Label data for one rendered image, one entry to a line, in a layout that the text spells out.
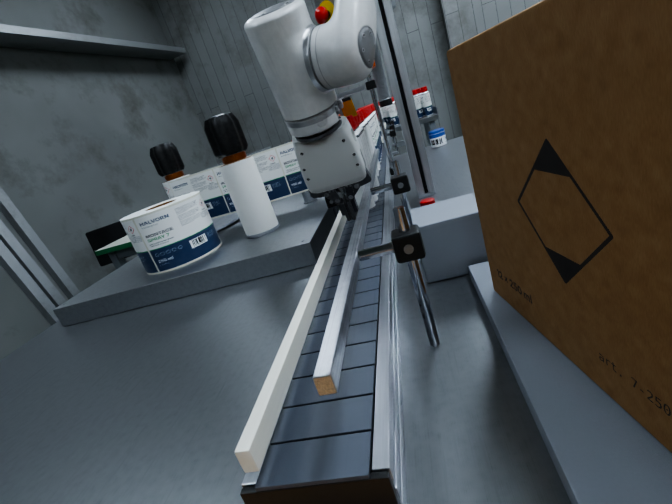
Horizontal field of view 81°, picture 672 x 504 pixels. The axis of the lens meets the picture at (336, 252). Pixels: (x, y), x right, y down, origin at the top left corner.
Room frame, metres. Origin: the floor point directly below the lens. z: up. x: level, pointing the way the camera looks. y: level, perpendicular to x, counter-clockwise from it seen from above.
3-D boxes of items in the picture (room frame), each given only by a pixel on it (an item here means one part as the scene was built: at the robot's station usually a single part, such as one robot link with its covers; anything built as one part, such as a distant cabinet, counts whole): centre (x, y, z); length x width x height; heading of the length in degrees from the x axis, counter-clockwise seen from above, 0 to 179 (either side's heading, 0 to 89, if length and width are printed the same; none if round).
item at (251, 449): (0.74, -0.02, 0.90); 1.07 x 0.01 x 0.02; 166
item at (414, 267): (0.38, -0.05, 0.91); 0.07 x 0.03 x 0.17; 76
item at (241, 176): (1.00, 0.16, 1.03); 0.09 x 0.09 x 0.30
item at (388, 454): (1.01, -0.13, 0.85); 1.65 x 0.11 x 0.05; 166
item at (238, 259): (1.23, 0.27, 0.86); 0.80 x 0.67 x 0.05; 166
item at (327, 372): (0.72, -0.10, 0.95); 1.07 x 0.01 x 0.01; 166
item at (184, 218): (1.01, 0.38, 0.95); 0.20 x 0.20 x 0.14
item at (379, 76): (1.14, -0.26, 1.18); 0.04 x 0.04 x 0.21
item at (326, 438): (1.01, -0.13, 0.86); 1.65 x 0.08 x 0.04; 166
